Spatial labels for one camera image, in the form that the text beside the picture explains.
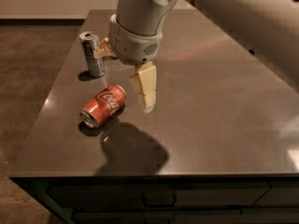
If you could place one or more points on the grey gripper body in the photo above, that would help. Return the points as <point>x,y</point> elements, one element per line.
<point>132,47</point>

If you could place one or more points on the red coke can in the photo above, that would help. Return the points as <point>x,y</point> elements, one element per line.
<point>102,106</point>

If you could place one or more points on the silver upright drink can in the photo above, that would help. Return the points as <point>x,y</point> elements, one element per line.
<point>90,42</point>

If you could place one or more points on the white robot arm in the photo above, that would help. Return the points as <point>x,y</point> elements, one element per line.
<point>267,28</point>

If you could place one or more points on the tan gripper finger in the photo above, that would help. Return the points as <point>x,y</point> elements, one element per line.
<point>104,50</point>
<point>144,81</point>

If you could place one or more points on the dark cabinet drawer front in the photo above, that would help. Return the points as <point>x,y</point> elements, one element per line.
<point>129,197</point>

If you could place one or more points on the black drawer handle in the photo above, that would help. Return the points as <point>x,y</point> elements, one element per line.
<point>159,200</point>

